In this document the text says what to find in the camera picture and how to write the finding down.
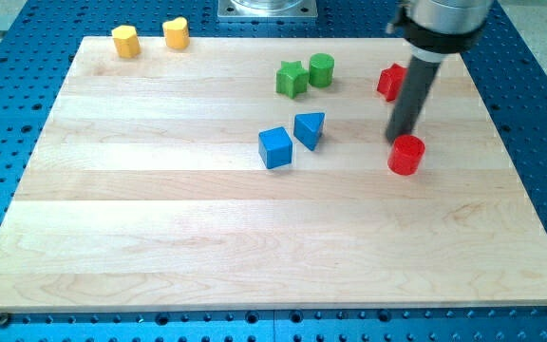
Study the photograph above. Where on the red cylinder block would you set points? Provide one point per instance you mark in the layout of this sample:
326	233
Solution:
405	155

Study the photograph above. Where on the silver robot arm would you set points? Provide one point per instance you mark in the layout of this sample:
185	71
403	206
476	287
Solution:
437	28

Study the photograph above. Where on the blue cube block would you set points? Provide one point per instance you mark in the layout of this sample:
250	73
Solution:
275	147

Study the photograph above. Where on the blue triangle block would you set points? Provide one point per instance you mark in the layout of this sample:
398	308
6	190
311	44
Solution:
307	128

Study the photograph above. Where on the green star block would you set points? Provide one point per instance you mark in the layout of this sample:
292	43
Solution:
291	79

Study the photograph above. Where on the wooden board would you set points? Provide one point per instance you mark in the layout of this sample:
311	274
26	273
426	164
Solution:
146	190

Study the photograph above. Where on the green cylinder block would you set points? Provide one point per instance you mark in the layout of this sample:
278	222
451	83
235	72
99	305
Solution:
321	70

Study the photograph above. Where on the red star block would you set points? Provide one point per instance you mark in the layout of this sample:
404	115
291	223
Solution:
390	82

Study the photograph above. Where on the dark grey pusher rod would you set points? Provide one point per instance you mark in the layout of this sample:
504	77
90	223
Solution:
415	88

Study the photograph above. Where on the yellow heart block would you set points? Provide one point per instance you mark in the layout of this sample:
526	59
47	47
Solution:
176	33

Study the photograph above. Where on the yellow hexagon block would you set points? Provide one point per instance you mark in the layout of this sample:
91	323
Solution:
126	41

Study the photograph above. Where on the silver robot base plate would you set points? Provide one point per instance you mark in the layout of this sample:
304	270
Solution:
250	9

